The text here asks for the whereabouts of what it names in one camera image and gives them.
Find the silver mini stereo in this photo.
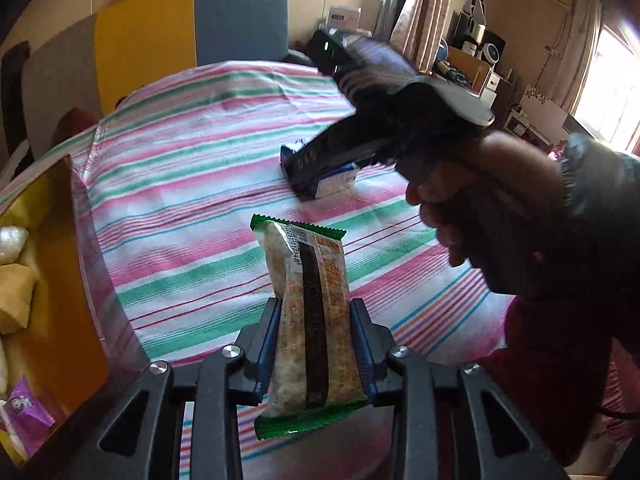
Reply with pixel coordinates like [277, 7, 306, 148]
[460, 22, 506, 61]

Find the white blue carton box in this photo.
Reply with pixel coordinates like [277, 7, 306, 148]
[327, 5, 363, 29]

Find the person's right hand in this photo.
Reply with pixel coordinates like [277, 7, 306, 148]
[405, 130, 571, 297]

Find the person's right forearm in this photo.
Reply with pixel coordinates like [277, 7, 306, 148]
[540, 132, 640, 361]

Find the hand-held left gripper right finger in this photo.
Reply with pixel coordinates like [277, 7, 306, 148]
[350, 297, 571, 480]

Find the multicolour fabric sofa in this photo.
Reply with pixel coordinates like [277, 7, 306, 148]
[20, 0, 301, 148]

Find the white bun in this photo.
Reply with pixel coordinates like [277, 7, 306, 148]
[0, 225, 30, 266]

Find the tan curtain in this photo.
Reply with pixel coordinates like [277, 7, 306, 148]
[390, 0, 458, 58]

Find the wooden desk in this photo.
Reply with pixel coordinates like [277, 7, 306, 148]
[440, 45, 516, 106]

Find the black rolled mat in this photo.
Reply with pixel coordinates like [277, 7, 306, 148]
[0, 42, 31, 161]

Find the gold maroon tin box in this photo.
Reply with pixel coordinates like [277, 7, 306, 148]
[0, 154, 153, 471]

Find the purple snack packet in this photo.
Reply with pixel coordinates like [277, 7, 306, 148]
[0, 377, 56, 431]

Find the green rice cracker packet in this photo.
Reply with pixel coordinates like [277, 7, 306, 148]
[250, 213, 368, 441]

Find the person's maroon clothing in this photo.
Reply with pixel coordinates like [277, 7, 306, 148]
[480, 295, 640, 466]

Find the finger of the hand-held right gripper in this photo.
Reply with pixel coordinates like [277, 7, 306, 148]
[284, 166, 321, 199]

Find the dark red cloth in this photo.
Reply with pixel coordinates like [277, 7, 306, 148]
[52, 107, 98, 143]

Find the white floral board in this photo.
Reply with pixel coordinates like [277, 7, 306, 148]
[520, 85, 571, 131]

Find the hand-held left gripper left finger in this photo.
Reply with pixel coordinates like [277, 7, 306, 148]
[70, 297, 283, 480]

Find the blue white tissue pack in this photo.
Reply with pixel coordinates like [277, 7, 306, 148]
[279, 144, 358, 201]

